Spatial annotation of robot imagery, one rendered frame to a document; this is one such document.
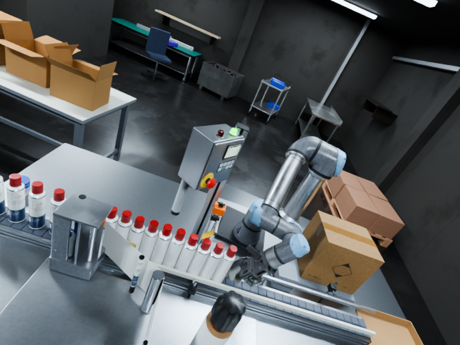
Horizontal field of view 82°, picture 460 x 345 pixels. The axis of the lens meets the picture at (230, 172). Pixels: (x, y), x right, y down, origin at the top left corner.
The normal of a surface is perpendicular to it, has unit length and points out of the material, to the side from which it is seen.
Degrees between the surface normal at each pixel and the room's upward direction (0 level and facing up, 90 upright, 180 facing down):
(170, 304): 0
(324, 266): 90
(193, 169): 90
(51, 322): 0
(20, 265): 0
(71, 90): 90
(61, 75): 90
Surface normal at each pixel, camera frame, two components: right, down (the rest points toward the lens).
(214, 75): -0.36, 0.37
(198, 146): -0.59, 0.21
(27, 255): 0.36, -0.80
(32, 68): -0.15, 0.47
